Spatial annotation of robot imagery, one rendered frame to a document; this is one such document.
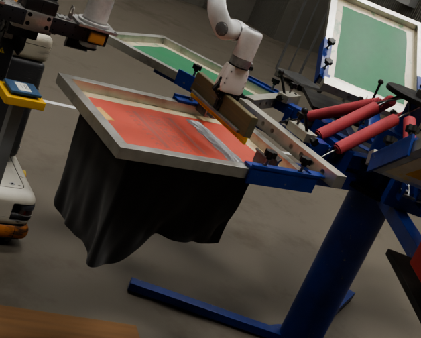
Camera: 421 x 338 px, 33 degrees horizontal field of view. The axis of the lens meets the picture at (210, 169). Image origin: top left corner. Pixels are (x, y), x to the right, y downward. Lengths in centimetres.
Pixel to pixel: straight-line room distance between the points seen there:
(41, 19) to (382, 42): 212
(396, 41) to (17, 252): 238
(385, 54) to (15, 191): 213
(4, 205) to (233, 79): 128
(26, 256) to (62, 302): 35
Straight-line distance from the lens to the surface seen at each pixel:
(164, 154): 216
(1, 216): 330
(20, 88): 235
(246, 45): 248
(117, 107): 255
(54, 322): 298
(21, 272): 326
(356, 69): 394
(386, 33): 428
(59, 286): 325
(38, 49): 336
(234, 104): 247
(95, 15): 280
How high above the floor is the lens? 169
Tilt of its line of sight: 18 degrees down
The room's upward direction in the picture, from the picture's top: 23 degrees clockwise
